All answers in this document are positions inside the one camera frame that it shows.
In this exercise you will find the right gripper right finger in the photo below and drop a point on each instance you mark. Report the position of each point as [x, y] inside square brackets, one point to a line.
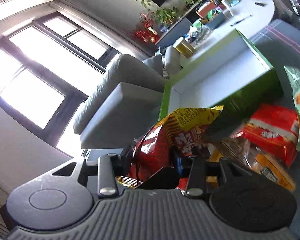
[195, 174]

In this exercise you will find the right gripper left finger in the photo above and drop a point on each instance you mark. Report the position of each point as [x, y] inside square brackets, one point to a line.
[102, 172]

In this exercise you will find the red yellow chip bag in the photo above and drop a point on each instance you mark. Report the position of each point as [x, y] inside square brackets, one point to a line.
[181, 131]

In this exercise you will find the clear bread bag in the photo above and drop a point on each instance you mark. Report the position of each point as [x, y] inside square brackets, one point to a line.
[252, 157]

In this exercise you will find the red snack bag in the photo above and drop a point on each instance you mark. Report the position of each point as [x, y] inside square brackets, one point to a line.
[274, 129]

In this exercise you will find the grey sofa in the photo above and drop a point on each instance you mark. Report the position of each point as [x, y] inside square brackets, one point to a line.
[126, 103]

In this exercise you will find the green cardboard box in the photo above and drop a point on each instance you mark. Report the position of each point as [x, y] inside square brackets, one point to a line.
[232, 73]

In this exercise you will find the yellow tin can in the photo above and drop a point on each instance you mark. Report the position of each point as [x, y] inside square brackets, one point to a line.
[184, 47]

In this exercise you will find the red flower decoration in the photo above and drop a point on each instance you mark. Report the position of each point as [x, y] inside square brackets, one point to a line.
[145, 29]

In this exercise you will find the white oval coffee table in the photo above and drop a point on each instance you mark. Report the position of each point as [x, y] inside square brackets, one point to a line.
[262, 12]

